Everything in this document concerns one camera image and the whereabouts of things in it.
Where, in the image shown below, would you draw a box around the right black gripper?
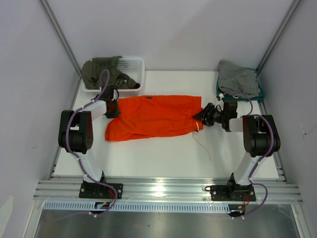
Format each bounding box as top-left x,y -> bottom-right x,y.
192,103 -> 226,126

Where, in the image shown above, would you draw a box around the orange shorts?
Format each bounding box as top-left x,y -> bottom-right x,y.
105,95 -> 203,142

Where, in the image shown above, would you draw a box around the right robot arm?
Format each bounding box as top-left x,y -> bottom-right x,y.
193,100 -> 281,202

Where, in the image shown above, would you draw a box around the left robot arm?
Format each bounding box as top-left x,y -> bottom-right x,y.
58,86 -> 123,200

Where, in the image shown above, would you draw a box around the teal folded shorts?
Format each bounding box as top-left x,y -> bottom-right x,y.
216,83 -> 265,101

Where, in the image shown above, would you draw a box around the grey folded shorts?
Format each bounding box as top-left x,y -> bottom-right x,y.
217,60 -> 261,98

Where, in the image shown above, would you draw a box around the olive green shorts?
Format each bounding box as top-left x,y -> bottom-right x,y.
81,56 -> 141,90

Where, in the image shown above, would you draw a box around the white plastic basket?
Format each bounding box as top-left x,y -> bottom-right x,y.
81,57 -> 145,97

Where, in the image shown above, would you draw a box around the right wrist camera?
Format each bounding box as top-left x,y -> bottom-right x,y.
216,93 -> 224,105

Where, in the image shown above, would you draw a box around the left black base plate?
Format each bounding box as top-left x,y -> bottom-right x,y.
79,181 -> 123,199

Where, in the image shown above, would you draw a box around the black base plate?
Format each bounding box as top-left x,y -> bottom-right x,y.
79,181 -> 123,199
205,184 -> 256,202

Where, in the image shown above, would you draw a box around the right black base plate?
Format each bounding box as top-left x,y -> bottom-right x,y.
205,184 -> 256,202

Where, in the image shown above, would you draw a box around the slotted cable duct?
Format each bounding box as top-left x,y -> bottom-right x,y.
44,200 -> 230,214

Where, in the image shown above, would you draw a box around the aluminium mounting rail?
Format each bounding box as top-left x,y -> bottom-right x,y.
33,177 -> 303,204

